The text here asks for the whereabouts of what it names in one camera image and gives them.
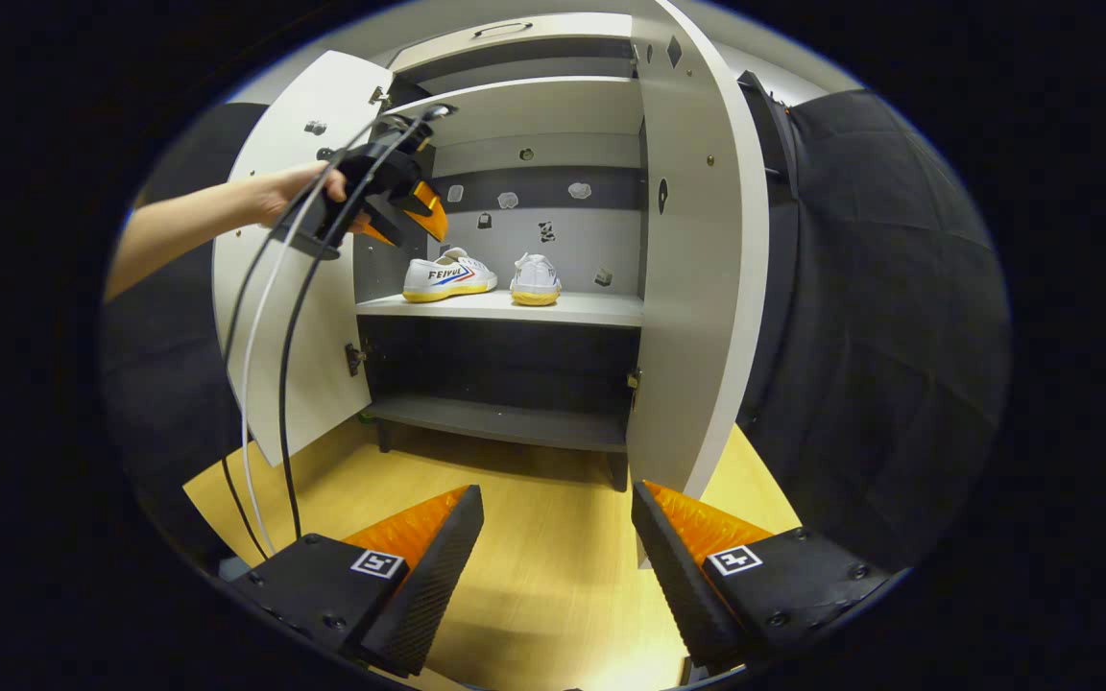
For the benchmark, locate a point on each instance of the white shoe cabinet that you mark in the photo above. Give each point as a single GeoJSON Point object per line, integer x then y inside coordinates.
{"type": "Point", "coordinates": [505, 312]}

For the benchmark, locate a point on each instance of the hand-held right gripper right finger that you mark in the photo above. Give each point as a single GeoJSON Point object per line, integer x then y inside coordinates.
{"type": "Point", "coordinates": [673, 576]}

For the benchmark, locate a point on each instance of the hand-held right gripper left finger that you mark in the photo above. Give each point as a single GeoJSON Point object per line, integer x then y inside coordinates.
{"type": "Point", "coordinates": [423, 581]}

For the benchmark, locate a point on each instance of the white cabinet shelf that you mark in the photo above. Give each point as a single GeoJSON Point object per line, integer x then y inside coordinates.
{"type": "Point", "coordinates": [591, 309]}
{"type": "Point", "coordinates": [534, 110]}

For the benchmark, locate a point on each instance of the grey cabinet bottom shelf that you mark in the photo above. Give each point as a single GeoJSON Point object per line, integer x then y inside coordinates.
{"type": "Point", "coordinates": [505, 422]}

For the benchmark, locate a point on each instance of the white cabinet door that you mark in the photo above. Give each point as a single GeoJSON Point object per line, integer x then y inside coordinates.
{"type": "Point", "coordinates": [323, 365]}
{"type": "Point", "coordinates": [697, 307]}

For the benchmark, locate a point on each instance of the white canvas shoe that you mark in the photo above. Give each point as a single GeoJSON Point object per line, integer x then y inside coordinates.
{"type": "Point", "coordinates": [536, 278]}
{"type": "Point", "coordinates": [447, 278]}

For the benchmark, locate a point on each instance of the white cabinet drawer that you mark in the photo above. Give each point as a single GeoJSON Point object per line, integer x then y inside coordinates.
{"type": "Point", "coordinates": [515, 43]}

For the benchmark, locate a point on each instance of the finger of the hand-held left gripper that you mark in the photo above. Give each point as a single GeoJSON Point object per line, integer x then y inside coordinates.
{"type": "Point", "coordinates": [380, 235]}
{"type": "Point", "coordinates": [428, 213]}

